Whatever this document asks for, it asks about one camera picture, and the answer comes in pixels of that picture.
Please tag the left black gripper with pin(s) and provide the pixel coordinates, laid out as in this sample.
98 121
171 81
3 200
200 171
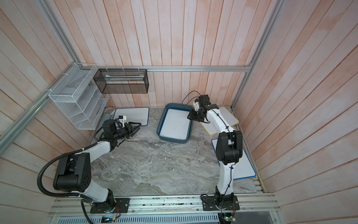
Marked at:
130 129

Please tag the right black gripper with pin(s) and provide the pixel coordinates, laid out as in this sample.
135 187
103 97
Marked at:
191 114

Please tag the teal plastic storage box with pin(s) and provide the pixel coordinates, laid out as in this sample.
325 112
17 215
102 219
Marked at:
178 107

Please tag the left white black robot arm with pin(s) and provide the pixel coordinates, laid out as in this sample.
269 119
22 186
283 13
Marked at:
74 172

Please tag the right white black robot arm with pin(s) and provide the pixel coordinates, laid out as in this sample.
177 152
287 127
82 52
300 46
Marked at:
229 143

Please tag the far right yellow-framed whiteboard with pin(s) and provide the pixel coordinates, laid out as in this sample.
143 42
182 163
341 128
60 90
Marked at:
227 115

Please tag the black mesh basket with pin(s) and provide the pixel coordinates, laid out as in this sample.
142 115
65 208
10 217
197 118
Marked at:
122 81

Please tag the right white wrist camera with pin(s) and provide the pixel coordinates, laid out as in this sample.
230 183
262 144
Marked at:
196 105

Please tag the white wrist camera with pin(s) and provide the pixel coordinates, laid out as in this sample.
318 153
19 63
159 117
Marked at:
122 119
196 105

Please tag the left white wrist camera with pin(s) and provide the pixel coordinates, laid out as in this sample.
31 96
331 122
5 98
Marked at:
122 119

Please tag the white wire mesh shelf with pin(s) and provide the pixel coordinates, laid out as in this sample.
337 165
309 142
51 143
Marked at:
78 97

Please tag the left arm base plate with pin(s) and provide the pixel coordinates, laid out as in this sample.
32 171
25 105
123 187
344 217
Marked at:
117 205

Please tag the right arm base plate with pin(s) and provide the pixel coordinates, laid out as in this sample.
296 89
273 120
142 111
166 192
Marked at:
218 203

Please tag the aluminium mounting rail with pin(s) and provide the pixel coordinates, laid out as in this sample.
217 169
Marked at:
174 204

